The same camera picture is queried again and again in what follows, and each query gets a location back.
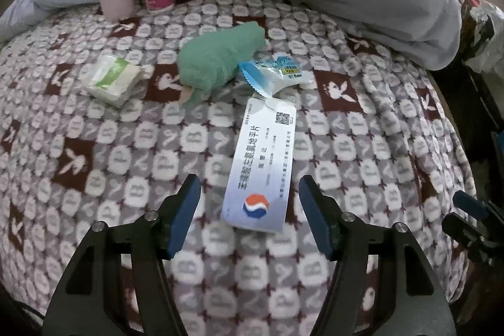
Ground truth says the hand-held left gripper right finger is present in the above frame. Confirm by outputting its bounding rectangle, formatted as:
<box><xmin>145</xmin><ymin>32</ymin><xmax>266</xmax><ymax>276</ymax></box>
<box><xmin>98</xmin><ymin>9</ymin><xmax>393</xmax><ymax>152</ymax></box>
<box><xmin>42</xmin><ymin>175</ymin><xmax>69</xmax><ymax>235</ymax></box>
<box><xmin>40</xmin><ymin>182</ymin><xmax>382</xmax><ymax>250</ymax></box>
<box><xmin>298</xmin><ymin>174</ymin><xmax>457</xmax><ymax>336</ymax></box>

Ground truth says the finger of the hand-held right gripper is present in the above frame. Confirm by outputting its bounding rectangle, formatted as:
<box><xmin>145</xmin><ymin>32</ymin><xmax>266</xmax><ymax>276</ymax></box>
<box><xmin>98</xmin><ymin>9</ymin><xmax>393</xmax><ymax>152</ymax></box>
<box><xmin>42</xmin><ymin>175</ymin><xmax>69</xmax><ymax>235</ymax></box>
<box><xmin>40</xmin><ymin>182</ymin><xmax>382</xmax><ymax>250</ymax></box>
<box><xmin>453</xmin><ymin>191</ymin><xmax>493</xmax><ymax>220</ymax></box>

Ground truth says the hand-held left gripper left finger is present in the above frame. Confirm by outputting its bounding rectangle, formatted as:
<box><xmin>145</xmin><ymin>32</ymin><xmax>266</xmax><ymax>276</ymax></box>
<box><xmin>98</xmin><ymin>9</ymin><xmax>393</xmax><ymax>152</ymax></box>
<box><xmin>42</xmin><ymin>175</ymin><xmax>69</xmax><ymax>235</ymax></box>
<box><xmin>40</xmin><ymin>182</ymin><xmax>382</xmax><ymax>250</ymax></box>
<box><xmin>41</xmin><ymin>174</ymin><xmax>202</xmax><ymax>336</ymax></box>

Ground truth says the white and blue medicine box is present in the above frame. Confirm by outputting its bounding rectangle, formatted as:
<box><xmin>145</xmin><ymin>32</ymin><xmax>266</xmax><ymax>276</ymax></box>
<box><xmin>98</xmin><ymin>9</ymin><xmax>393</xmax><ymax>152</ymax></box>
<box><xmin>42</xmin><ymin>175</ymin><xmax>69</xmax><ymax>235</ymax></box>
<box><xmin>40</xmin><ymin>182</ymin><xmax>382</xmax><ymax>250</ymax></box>
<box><xmin>220</xmin><ymin>96</ymin><xmax>297</xmax><ymax>233</ymax></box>

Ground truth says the printed blanket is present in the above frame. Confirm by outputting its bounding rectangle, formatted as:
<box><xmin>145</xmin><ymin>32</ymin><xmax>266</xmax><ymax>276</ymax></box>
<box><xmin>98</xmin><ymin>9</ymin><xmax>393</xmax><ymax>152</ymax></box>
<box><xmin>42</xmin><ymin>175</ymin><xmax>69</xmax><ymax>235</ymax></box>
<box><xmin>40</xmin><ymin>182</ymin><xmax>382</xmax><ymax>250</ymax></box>
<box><xmin>0</xmin><ymin>0</ymin><xmax>479</xmax><ymax>336</ymax></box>

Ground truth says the blue snack wrapper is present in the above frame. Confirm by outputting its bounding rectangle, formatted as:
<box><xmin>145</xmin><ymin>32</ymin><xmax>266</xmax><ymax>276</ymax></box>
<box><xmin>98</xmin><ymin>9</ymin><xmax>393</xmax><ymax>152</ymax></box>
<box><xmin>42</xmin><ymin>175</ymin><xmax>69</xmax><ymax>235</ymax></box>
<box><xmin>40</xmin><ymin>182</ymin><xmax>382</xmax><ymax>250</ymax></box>
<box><xmin>238</xmin><ymin>54</ymin><xmax>313</xmax><ymax>98</ymax></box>

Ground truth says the tissue packet with green label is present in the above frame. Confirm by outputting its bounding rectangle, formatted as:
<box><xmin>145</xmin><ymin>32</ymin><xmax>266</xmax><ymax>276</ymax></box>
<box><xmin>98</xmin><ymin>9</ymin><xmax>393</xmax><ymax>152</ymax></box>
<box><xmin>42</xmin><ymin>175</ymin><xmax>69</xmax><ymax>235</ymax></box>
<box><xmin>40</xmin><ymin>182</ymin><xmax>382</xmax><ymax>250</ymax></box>
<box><xmin>86</xmin><ymin>53</ymin><xmax>143</xmax><ymax>107</ymax></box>

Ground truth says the green cloth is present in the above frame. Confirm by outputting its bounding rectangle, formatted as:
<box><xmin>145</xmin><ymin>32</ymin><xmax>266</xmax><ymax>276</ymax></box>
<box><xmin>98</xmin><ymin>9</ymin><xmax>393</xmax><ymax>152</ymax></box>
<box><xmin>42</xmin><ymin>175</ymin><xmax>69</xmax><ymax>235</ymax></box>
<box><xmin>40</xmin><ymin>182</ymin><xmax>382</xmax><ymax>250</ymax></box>
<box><xmin>176</xmin><ymin>23</ymin><xmax>265</xmax><ymax>108</ymax></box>

